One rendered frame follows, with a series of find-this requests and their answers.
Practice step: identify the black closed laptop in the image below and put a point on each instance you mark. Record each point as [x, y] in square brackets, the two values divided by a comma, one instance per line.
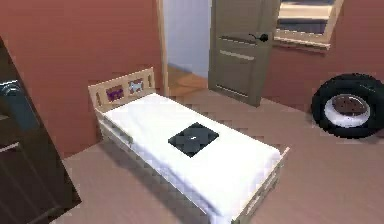
[193, 139]

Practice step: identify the grey-brown room door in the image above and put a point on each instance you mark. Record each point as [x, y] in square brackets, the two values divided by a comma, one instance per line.
[238, 66]

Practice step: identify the black tyre with white rim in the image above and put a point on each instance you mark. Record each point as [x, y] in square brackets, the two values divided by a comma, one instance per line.
[348, 106]

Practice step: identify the window with beige frame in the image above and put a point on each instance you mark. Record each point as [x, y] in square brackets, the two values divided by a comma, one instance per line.
[305, 21]

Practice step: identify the white bed with wooden frame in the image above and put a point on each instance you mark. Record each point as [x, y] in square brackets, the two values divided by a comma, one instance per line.
[206, 166]

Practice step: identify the dark brown cupboard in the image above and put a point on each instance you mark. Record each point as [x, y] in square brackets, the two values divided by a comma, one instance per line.
[23, 156]

